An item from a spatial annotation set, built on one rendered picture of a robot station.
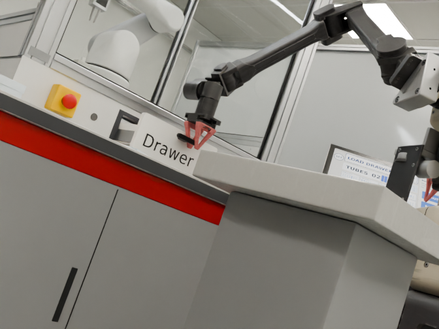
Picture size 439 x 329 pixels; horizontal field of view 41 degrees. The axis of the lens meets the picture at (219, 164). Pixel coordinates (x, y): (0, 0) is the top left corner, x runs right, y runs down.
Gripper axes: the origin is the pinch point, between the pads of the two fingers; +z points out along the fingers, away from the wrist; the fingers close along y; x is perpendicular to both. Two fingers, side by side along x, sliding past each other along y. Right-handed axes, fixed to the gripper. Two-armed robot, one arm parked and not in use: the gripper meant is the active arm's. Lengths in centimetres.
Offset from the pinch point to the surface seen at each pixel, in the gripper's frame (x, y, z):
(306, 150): -153, 98, -47
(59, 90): 39.1, 12.4, -0.3
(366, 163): -89, 6, -25
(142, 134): 16.0, 3.0, 2.9
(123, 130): 15.9, 13.7, 2.3
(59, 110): 36.9, 12.5, 4.6
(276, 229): 47, -86, 22
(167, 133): 8.1, 2.9, -0.6
